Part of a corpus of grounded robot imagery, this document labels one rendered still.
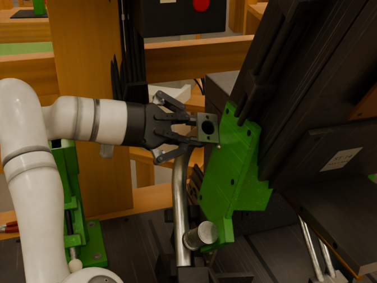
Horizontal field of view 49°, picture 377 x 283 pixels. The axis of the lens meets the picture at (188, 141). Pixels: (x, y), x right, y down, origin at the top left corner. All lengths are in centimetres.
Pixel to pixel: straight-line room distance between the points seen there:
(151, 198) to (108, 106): 52
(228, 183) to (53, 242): 29
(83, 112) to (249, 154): 27
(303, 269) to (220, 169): 33
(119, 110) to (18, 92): 15
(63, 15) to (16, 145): 36
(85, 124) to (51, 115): 6
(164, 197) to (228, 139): 48
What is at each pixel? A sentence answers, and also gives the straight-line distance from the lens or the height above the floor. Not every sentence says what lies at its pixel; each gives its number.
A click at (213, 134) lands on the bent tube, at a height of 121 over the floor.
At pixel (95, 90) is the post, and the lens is 94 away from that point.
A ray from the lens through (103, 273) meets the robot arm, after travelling 55.
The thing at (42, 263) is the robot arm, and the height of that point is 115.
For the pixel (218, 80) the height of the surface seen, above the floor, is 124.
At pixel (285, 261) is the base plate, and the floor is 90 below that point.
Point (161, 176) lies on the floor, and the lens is 286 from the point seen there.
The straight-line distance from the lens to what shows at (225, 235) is 70.
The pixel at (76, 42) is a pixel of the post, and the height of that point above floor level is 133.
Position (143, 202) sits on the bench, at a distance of 114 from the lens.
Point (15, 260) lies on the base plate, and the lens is 101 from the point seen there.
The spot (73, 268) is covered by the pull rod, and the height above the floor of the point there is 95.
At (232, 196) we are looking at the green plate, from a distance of 69.
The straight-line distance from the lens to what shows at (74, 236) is 87.
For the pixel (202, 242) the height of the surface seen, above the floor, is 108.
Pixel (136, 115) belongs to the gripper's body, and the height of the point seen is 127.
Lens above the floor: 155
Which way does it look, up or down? 28 degrees down
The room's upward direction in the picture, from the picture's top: straight up
